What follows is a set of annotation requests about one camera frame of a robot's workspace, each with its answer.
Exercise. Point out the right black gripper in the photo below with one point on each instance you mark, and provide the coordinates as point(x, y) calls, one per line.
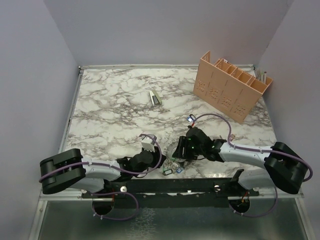
point(183, 141)

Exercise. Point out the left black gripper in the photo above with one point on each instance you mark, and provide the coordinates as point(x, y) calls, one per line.
point(163, 157)

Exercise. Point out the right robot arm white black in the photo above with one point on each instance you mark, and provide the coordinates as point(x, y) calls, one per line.
point(276, 166)

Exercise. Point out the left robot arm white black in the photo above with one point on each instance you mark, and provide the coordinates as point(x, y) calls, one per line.
point(70, 169)

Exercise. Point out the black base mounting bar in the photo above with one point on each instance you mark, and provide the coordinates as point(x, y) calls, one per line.
point(170, 193)

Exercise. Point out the beige stapler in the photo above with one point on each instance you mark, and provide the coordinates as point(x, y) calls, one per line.
point(155, 98)

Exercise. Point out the peach compartment organizer box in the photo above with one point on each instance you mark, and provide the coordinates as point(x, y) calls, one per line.
point(228, 88)

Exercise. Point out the pens behind organizer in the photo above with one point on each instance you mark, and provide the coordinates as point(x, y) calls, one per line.
point(261, 75)

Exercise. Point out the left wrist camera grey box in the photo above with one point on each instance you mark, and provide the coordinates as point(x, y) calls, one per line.
point(147, 144)

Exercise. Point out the aluminium table frame rail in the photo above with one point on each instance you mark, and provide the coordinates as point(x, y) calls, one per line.
point(67, 125)

